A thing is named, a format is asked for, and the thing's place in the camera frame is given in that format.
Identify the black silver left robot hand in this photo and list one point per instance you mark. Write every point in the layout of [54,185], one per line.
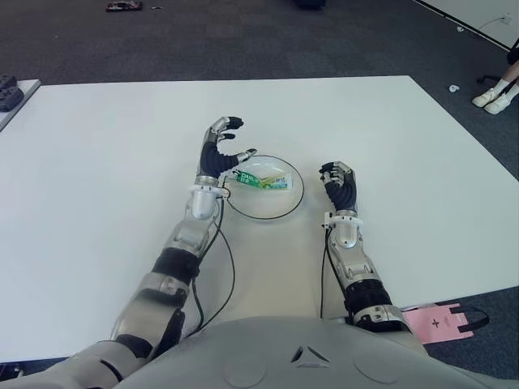
[213,158]

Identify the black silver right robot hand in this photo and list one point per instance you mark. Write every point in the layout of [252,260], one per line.
[342,192]

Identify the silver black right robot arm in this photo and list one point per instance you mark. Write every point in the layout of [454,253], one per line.
[357,267]

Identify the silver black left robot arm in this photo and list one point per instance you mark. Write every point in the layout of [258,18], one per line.
[178,259]

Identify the white plate with black rim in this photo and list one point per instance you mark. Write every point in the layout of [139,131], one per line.
[263,202]

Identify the small white floor scrap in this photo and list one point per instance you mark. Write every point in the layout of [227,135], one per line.
[453,87]

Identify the pink paper bag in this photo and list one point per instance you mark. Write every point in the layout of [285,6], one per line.
[438,322]

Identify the grey robot torso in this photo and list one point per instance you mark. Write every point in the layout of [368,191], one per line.
[308,356]

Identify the red black floor object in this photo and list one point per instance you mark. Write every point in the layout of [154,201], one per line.
[123,5]

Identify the person in white clothes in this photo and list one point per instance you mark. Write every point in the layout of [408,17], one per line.
[496,101]

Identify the white side table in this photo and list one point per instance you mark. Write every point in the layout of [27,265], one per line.
[16,109]

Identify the black game controller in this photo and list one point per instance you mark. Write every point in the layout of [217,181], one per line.
[9,98]
[6,80]

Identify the white flat panel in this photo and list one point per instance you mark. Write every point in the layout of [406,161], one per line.
[478,16]

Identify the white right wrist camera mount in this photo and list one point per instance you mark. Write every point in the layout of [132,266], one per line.
[344,219]

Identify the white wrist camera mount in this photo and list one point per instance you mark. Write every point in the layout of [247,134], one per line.
[207,189]
[344,219]

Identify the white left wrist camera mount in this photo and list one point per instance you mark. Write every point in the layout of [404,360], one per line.
[207,189]

